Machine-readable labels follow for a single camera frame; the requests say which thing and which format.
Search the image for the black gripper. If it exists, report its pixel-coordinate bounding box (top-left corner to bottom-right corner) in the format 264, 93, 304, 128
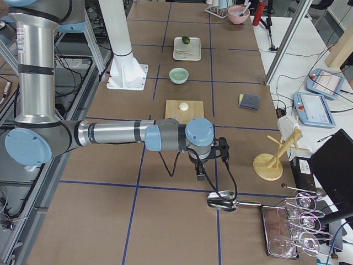
189, 153, 209, 181

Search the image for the white steamed bun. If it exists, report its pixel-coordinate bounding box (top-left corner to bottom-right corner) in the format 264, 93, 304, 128
179, 102, 189, 112

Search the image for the white ceramic spoon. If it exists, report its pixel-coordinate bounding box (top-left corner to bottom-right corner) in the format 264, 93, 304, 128
175, 49, 194, 56

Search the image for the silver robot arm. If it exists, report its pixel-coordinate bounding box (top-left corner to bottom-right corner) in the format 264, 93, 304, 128
5, 1, 214, 180

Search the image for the mint green bowl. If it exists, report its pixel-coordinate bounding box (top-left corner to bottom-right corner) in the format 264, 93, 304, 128
169, 67, 189, 84

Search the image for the pink bowl with ice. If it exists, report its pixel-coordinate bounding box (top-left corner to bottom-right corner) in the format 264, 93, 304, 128
227, 6, 250, 25

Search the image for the metal scoop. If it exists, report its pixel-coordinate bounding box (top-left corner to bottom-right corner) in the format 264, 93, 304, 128
207, 190, 261, 212

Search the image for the bamboo cutting board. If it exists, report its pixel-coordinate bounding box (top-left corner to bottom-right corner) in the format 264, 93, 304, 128
164, 100, 204, 124

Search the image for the wooden mug tree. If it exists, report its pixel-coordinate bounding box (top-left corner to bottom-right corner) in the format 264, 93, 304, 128
253, 115, 310, 181

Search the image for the grey yellow sponge cloth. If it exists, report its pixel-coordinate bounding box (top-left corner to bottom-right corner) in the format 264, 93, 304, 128
238, 93, 260, 110

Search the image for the white bear tray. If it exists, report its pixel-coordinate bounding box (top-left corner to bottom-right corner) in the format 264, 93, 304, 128
173, 37, 201, 61

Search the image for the green lime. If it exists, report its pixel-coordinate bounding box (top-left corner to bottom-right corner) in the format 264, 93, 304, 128
181, 36, 190, 45

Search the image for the near blue teach pendant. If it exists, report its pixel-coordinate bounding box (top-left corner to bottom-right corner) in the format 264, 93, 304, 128
293, 92, 336, 128

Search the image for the blue teach pendant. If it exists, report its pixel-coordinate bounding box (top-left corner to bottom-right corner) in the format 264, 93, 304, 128
293, 92, 336, 128
306, 68, 345, 100

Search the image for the black laptop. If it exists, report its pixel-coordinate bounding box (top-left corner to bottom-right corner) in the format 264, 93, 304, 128
309, 129, 352, 225

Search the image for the far blue teach pendant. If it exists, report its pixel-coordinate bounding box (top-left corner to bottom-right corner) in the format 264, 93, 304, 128
306, 68, 345, 100

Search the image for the black selfie stick tripod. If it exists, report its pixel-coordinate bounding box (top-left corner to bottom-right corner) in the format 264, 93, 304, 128
260, 0, 279, 52

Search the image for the red bottle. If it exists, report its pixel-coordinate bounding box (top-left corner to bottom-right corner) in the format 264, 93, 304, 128
252, 0, 266, 26

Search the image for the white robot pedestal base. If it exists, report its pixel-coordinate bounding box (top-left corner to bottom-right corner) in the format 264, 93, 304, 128
99, 0, 148, 91

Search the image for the aluminium frame post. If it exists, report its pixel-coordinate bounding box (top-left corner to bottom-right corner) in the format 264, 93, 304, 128
264, 0, 313, 86

